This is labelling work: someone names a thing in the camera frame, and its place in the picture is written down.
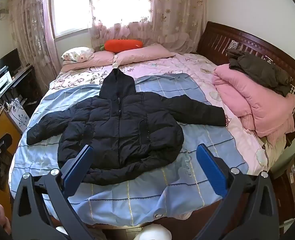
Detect orange carrot plush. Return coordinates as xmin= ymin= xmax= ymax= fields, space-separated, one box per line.
xmin=99 ymin=39 xmax=144 ymax=54

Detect window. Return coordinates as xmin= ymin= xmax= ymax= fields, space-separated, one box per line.
xmin=50 ymin=0 xmax=153 ymax=40

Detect striped pink blanket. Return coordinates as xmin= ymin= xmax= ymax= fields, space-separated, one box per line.
xmin=237 ymin=115 xmax=286 ymax=158

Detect white printer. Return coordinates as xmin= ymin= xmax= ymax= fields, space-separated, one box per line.
xmin=0 ymin=71 xmax=13 ymax=98

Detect white floral pillow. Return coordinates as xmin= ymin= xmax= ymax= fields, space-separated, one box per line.
xmin=61 ymin=46 xmax=95 ymax=62

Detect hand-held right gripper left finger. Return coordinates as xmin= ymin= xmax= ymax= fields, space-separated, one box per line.
xmin=11 ymin=144 xmax=100 ymax=240

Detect wooden cabinet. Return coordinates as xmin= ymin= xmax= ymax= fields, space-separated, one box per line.
xmin=0 ymin=109 xmax=22 ymax=205

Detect folded pink quilt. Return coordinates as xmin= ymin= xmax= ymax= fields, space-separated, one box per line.
xmin=212 ymin=64 xmax=295 ymax=138

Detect black monitor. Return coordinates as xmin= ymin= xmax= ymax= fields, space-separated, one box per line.
xmin=0 ymin=48 xmax=22 ymax=75

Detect white rounded object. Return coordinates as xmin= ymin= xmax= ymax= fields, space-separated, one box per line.
xmin=135 ymin=224 xmax=173 ymax=240

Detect dark olive jacket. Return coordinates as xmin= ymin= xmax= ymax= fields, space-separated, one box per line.
xmin=225 ymin=49 xmax=292 ymax=97

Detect black hooded puffer jacket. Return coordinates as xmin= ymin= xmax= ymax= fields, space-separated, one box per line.
xmin=26 ymin=69 xmax=226 ymax=183

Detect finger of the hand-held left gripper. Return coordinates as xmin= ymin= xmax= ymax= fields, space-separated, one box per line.
xmin=0 ymin=134 xmax=13 ymax=161

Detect long pink pillow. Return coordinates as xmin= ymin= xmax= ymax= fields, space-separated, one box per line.
xmin=116 ymin=43 xmax=176 ymax=67

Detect dark wooden headboard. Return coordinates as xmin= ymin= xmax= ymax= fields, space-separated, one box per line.
xmin=13 ymin=21 xmax=295 ymax=240

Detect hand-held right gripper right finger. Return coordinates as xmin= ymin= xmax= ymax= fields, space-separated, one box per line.
xmin=196 ymin=144 xmax=286 ymax=240

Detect black desk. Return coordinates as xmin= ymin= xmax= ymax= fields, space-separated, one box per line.
xmin=11 ymin=64 xmax=42 ymax=110

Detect blue plaid printed bed sheet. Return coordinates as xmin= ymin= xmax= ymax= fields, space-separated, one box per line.
xmin=9 ymin=44 xmax=270 ymax=228

